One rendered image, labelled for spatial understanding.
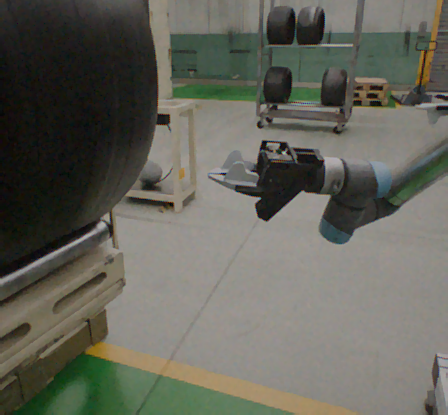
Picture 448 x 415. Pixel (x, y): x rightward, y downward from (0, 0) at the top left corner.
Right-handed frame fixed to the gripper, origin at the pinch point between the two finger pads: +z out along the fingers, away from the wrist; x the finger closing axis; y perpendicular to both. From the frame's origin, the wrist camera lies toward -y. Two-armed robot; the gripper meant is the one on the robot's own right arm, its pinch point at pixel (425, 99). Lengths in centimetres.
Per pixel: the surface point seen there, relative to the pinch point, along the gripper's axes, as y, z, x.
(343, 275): 112, 44, 35
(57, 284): 4, 13, -118
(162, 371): 97, 60, -78
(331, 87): 91, 244, 351
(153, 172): 85, 206, 28
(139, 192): 97, 209, 13
